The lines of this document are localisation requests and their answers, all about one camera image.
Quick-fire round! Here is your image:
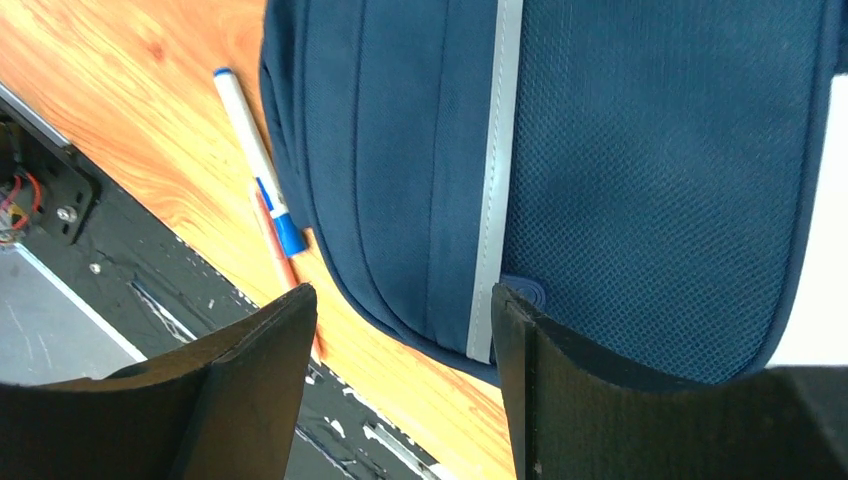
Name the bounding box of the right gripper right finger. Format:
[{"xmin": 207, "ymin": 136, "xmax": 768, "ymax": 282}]
[{"xmin": 492, "ymin": 285, "xmax": 847, "ymax": 479}]

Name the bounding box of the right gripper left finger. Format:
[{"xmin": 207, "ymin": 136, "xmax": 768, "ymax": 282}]
[{"xmin": 1, "ymin": 284, "xmax": 317, "ymax": 479}]

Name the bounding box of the white blue marker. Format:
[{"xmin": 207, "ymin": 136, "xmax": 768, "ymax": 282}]
[{"xmin": 213, "ymin": 67, "xmax": 307, "ymax": 258}]

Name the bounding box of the navy blue backpack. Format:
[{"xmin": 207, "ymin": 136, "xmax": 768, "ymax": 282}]
[{"xmin": 259, "ymin": 1, "xmax": 847, "ymax": 384}]

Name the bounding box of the pink pencil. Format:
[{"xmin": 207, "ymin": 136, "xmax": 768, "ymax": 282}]
[{"xmin": 248, "ymin": 185, "xmax": 326, "ymax": 364}]

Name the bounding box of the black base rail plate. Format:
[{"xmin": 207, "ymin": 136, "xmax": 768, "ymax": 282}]
[{"xmin": 1, "ymin": 107, "xmax": 438, "ymax": 479}]

